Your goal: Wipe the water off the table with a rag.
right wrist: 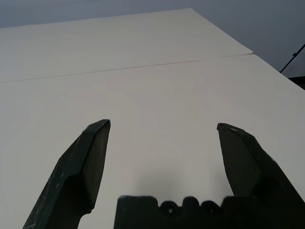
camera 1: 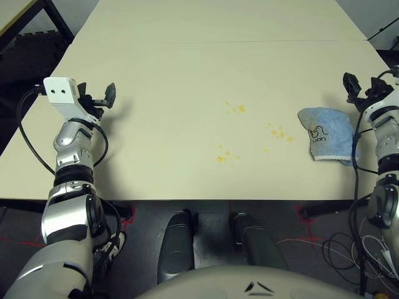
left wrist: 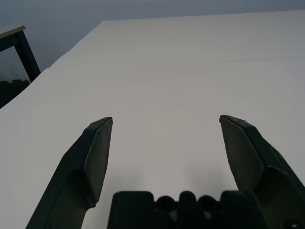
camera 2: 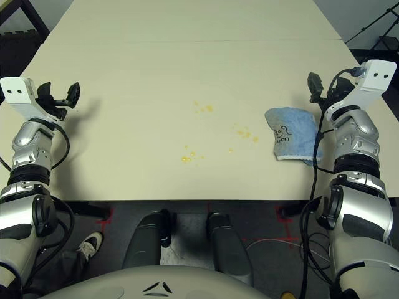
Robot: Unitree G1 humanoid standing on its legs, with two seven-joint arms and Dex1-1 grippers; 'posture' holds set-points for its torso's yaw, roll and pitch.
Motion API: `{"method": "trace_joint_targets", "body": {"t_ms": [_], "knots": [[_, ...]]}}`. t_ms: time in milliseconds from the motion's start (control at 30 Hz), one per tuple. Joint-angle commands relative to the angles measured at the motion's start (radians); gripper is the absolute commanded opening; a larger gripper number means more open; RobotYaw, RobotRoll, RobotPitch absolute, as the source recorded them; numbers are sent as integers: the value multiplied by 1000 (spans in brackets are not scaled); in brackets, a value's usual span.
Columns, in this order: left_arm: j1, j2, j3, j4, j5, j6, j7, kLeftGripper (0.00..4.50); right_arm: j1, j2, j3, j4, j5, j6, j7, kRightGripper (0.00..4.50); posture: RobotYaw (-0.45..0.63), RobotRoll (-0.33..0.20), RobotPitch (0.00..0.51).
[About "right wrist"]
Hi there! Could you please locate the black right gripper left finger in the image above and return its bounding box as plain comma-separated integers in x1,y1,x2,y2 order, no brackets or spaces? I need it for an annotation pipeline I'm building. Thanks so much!
22,119,112,229

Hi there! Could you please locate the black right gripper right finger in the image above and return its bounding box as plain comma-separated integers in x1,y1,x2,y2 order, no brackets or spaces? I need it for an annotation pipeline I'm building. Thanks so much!
216,122,305,229

